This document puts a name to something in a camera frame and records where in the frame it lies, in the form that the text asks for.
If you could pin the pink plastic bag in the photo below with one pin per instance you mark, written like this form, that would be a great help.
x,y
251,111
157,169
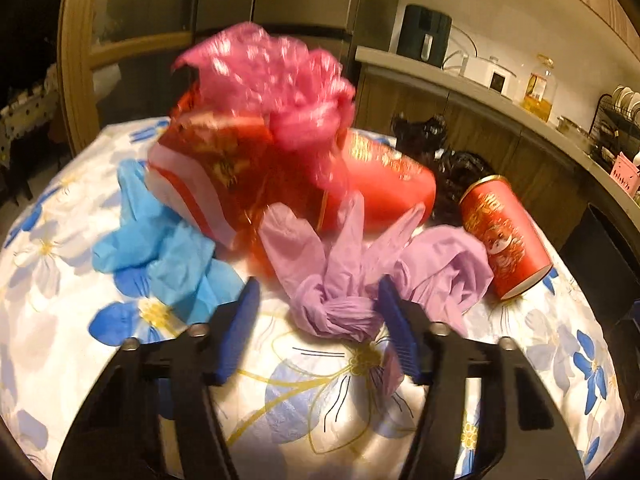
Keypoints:
x,y
280,85

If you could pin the blue floral tablecloth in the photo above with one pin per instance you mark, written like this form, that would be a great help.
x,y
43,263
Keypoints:
x,y
310,410

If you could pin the wooden upper cabinet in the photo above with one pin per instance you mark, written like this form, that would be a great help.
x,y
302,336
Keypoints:
x,y
600,0

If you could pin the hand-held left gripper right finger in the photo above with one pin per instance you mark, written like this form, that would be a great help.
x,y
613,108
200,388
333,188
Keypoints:
x,y
400,330

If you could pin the red and white wrapper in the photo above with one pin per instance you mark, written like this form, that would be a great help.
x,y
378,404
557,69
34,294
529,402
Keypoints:
x,y
200,170

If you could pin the knotted purple glove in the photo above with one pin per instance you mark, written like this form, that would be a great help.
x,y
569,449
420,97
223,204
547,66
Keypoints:
x,y
340,285

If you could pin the red cylindrical box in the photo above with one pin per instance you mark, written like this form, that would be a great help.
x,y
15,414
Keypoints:
x,y
380,185

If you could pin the dotted cloth table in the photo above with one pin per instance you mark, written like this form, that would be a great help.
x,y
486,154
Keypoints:
x,y
25,110

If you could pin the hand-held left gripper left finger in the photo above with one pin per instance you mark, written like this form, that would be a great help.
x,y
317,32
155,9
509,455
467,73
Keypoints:
x,y
237,330

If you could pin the black dish rack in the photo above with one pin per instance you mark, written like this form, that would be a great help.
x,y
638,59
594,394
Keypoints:
x,y
615,120

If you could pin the black garbage bag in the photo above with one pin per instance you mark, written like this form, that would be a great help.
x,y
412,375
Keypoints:
x,y
450,175

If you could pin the white electric cooker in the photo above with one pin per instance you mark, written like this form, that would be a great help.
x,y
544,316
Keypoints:
x,y
480,72

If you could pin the pink box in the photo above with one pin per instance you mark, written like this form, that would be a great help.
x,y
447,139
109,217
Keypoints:
x,y
625,175

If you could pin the wooden lower cabinet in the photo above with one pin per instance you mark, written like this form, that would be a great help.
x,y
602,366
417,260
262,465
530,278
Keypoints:
x,y
500,155

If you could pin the red cylindrical tin can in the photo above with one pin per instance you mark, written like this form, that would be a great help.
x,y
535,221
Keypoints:
x,y
505,240

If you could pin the wooden glass door cabinet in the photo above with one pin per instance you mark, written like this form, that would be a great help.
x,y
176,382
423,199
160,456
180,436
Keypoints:
x,y
75,60

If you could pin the black air fryer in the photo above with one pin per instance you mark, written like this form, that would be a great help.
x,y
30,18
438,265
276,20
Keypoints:
x,y
425,25

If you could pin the grey kitchen countertop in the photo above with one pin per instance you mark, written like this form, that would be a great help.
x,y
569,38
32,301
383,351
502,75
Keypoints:
x,y
500,102

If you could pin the metal bowl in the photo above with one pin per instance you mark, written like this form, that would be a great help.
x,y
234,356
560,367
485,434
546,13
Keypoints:
x,y
572,125

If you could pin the cooking oil bottle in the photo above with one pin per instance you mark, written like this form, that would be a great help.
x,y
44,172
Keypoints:
x,y
540,95

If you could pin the blue glove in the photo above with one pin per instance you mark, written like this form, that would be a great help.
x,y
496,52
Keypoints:
x,y
150,250

